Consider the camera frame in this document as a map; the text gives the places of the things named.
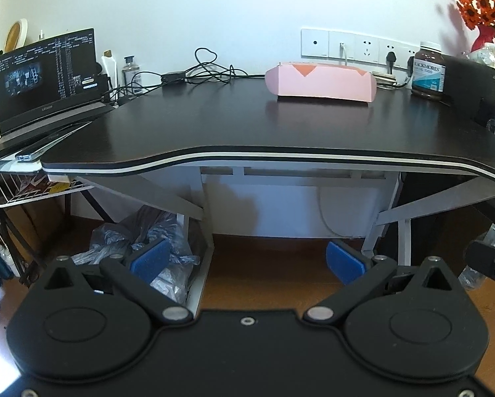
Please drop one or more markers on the black power adapter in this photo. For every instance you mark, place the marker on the black power adapter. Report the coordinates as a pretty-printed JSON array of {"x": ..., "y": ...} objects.
[{"x": 173, "y": 77}]

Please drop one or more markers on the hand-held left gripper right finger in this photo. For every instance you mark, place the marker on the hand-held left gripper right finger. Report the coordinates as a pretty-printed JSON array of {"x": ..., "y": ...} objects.
[{"x": 344, "y": 262}]

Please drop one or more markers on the brown supplement bottle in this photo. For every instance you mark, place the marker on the brown supplement bottle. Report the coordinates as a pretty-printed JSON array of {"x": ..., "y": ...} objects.
[{"x": 427, "y": 74}]

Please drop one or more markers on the red printed packets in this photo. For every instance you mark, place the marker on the red printed packets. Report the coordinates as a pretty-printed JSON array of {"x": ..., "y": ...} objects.
[{"x": 36, "y": 186}]

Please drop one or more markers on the grey trash bag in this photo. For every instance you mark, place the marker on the grey trash bag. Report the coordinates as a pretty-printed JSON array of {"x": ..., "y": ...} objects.
[{"x": 148, "y": 223}]

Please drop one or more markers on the black power plug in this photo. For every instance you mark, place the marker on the black power plug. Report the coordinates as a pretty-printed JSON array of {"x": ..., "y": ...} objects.
[{"x": 391, "y": 58}]

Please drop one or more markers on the white network wall plate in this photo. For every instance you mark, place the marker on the white network wall plate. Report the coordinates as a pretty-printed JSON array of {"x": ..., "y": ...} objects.
[{"x": 334, "y": 51}]

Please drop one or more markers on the white wide power socket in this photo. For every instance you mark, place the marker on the white wide power socket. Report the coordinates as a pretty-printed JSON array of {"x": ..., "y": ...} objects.
[{"x": 402, "y": 49}]

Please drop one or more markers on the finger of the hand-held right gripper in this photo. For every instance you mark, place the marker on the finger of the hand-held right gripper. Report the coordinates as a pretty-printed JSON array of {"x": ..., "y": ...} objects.
[{"x": 489, "y": 260}]

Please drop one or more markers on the pink cardboard box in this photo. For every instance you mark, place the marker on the pink cardboard box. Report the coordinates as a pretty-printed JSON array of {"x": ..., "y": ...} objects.
[{"x": 321, "y": 87}]

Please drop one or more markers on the black appliance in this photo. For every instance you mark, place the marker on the black appliance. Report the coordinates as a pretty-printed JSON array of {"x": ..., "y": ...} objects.
[{"x": 470, "y": 91}]

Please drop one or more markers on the red vase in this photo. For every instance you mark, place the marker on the red vase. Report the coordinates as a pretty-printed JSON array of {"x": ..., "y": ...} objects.
[{"x": 483, "y": 39}]

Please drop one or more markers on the small black device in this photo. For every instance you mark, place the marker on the small black device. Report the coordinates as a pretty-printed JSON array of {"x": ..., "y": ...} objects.
[{"x": 100, "y": 78}]

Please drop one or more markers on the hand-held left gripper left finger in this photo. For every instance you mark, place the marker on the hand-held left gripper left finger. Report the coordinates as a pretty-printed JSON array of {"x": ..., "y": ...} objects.
[{"x": 148, "y": 256}]

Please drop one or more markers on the stack of round beige lids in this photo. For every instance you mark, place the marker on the stack of round beige lids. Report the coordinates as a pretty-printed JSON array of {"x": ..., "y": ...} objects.
[{"x": 386, "y": 78}]

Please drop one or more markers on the crumpled clear plastic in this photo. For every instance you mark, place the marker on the crumpled clear plastic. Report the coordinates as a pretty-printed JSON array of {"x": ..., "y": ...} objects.
[{"x": 481, "y": 56}]

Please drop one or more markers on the white five-hole power socket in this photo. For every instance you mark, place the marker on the white five-hole power socket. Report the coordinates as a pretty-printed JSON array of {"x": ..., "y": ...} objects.
[{"x": 359, "y": 56}]

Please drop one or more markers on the black flat device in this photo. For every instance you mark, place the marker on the black flat device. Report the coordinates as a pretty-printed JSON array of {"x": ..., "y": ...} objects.
[{"x": 45, "y": 149}]

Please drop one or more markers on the white tube with gold cap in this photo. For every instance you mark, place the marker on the white tube with gold cap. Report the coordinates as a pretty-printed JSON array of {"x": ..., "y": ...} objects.
[{"x": 109, "y": 70}]

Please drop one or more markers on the round beige mirror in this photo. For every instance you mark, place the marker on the round beige mirror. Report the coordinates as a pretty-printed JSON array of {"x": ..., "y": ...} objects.
[{"x": 14, "y": 35}]

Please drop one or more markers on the brown cardboard box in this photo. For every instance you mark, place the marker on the brown cardboard box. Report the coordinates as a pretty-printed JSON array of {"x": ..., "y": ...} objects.
[{"x": 36, "y": 227}]

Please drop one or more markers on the clear bottle with white label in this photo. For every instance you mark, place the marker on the clear bottle with white label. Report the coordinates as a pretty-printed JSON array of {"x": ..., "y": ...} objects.
[{"x": 131, "y": 76}]

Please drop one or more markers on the black laptop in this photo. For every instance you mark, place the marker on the black laptop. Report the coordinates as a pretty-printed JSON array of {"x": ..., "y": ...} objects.
[{"x": 45, "y": 74}]

